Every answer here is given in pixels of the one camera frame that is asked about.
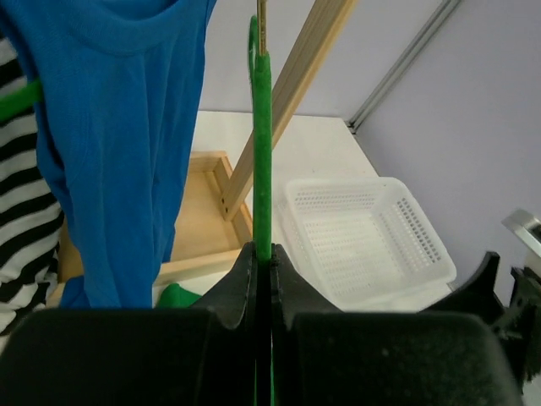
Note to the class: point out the green tank top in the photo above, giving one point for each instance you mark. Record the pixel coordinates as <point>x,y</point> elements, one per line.
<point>174,296</point>

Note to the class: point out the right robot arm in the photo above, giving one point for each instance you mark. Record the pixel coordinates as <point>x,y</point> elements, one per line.
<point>516,325</point>

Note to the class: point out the blue tank top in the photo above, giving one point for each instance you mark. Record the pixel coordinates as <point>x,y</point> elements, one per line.
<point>122,82</point>

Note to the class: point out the white plastic basket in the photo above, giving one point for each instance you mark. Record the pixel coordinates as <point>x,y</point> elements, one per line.
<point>364,243</point>

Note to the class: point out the green hanger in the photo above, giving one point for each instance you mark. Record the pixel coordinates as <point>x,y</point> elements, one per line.
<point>260,82</point>
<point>21,100</point>

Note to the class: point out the wooden clothes rack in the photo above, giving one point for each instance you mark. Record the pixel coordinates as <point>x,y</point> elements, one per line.
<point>215,222</point>

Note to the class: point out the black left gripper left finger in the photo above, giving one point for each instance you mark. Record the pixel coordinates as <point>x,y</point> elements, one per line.
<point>200,355</point>

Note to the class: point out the striped black white tank top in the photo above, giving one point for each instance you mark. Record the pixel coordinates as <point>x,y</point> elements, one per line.
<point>31,221</point>

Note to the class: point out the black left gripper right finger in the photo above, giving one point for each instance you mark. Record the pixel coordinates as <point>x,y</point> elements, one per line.
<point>457,352</point>

